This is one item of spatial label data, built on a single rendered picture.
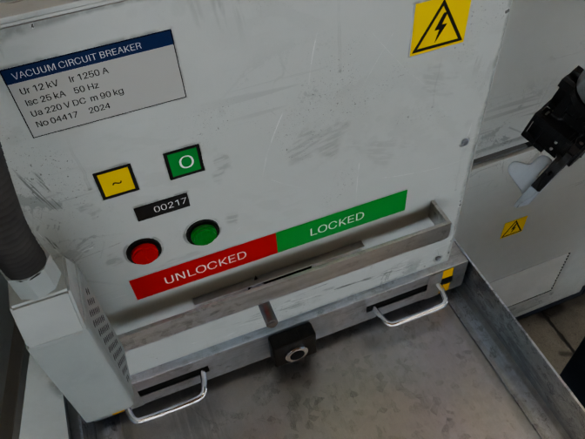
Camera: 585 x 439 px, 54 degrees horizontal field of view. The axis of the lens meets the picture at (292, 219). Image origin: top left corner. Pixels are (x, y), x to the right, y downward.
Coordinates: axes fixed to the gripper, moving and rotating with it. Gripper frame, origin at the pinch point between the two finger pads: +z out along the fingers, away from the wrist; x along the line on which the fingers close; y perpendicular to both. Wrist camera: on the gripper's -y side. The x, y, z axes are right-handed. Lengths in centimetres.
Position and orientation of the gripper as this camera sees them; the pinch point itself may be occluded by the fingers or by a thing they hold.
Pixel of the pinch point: (548, 183)
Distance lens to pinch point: 99.0
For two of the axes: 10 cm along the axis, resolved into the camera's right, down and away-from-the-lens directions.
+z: -0.3, 4.4, 9.0
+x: -7.6, 5.7, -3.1
